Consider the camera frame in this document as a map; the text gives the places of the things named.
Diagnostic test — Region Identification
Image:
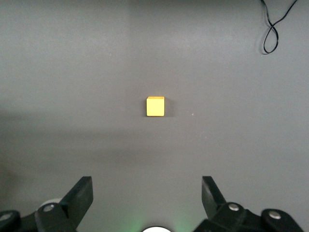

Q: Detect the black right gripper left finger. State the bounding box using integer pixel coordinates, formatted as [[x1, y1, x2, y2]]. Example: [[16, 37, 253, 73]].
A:
[[0, 176, 94, 232]]

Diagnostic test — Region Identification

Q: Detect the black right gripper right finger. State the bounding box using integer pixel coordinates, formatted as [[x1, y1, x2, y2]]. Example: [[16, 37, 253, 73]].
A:
[[194, 176, 305, 232]]

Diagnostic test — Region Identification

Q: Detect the yellow wooden block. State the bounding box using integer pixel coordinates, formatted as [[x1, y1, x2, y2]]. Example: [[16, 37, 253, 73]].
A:
[[146, 96, 165, 117]]

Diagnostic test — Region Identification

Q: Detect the thin black loose cable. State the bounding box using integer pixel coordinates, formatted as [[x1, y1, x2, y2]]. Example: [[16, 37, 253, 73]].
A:
[[260, 0, 299, 54]]

